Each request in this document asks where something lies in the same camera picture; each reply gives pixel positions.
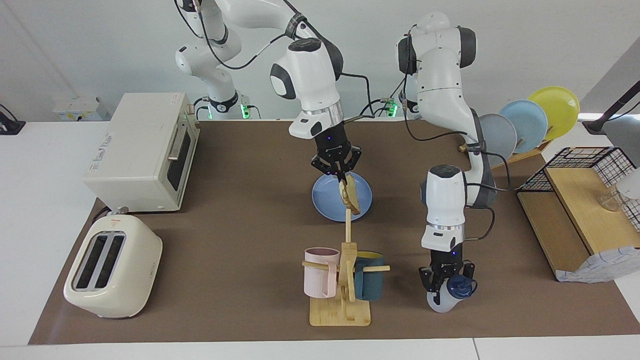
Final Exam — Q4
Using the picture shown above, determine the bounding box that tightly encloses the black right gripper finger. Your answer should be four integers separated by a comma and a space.
340, 146, 362, 176
311, 152, 346, 183

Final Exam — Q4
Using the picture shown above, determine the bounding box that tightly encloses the wooden dish rack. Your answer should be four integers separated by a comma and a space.
459, 139, 553, 173

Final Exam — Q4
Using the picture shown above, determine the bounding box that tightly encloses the light blue plate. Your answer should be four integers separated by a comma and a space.
499, 100, 549, 154

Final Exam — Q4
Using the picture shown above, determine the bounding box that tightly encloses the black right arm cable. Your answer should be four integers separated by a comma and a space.
174, 0, 376, 123

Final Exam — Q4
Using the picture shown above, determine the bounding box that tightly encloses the black table clamp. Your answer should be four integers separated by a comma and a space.
0, 103, 27, 136

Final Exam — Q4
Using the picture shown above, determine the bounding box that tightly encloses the cream two-slot toaster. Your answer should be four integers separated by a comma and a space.
63, 212, 164, 319

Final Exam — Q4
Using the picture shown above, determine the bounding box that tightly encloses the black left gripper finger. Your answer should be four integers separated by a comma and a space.
419, 265, 441, 293
452, 261, 476, 282

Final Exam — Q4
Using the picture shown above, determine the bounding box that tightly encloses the white rounded object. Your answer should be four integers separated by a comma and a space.
615, 167, 640, 201

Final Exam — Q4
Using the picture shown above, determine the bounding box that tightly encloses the black wire basket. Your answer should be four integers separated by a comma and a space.
515, 146, 640, 232

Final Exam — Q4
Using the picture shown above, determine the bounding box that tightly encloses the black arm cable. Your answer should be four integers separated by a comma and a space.
402, 25, 512, 242
174, 0, 376, 123

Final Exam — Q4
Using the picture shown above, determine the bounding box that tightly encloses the black camera stand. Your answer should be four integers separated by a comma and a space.
582, 80, 640, 135

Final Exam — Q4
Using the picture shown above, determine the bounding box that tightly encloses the clear glass cup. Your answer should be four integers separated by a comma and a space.
598, 191, 625, 213

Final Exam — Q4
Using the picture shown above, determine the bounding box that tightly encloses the dark green mug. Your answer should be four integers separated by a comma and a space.
354, 251, 385, 302

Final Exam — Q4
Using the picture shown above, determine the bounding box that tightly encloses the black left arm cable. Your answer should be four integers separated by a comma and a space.
402, 25, 512, 242

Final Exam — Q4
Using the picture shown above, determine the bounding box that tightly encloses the wooden shelf unit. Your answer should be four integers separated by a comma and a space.
515, 146, 640, 283

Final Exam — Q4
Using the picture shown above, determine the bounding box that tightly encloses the pink mug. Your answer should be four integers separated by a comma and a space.
304, 247, 341, 299

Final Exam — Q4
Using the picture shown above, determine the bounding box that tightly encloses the marble patterned cloth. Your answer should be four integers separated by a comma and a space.
555, 245, 640, 284

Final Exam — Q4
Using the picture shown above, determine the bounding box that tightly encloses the grey plate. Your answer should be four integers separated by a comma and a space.
479, 113, 518, 167

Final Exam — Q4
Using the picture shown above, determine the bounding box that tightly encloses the yellow plate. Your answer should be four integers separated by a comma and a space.
527, 86, 581, 142

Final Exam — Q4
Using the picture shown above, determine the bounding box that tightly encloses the brown table mat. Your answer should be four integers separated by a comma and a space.
28, 119, 640, 346

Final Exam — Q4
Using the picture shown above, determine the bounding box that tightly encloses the squeeze bottle with navy cap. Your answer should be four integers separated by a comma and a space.
426, 275, 478, 314

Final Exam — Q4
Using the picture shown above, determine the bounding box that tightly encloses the white toaster oven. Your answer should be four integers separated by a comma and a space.
82, 92, 201, 213

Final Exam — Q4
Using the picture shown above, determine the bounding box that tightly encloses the slice of brown bread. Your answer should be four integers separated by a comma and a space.
339, 173, 361, 216

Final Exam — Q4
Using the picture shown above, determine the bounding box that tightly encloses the wooden mug tree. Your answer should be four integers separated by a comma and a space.
301, 209, 391, 327

